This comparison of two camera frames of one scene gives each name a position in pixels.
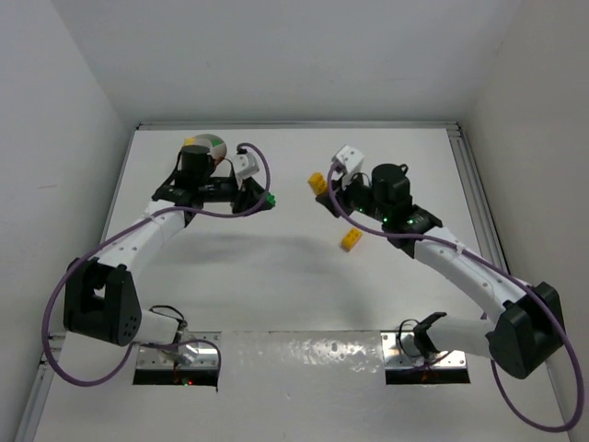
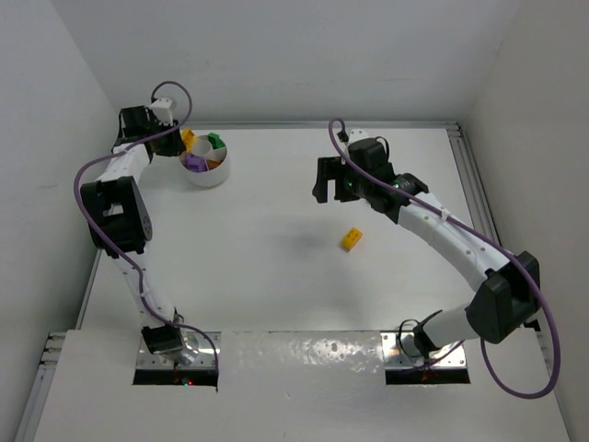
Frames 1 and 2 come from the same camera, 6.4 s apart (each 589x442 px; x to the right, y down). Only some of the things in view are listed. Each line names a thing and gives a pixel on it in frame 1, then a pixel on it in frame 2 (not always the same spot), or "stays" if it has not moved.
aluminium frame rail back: (297, 124) stays
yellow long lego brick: (351, 238) stays
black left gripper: (240, 195) -> (170, 144)
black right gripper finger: (326, 200) -> (329, 168)
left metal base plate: (191, 350) stays
